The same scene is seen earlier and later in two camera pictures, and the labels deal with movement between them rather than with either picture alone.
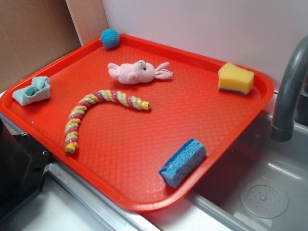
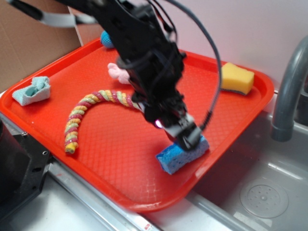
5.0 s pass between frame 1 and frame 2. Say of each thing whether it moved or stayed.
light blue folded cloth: stayed
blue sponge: moved
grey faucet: stayed
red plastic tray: stayed
